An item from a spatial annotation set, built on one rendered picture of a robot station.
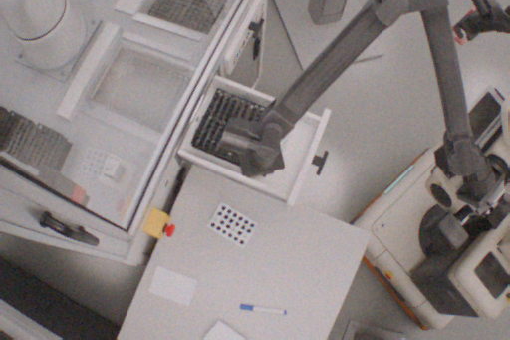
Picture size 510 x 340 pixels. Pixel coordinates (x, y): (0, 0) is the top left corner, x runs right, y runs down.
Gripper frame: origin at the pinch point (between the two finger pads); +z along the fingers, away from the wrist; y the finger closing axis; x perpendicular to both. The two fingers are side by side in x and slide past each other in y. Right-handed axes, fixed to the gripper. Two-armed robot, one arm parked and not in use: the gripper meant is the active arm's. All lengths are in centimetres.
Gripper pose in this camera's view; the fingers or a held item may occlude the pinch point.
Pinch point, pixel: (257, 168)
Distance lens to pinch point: 124.5
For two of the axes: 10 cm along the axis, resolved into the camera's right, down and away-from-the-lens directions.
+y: -9.7, 1.6, -1.6
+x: 2.0, 9.4, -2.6
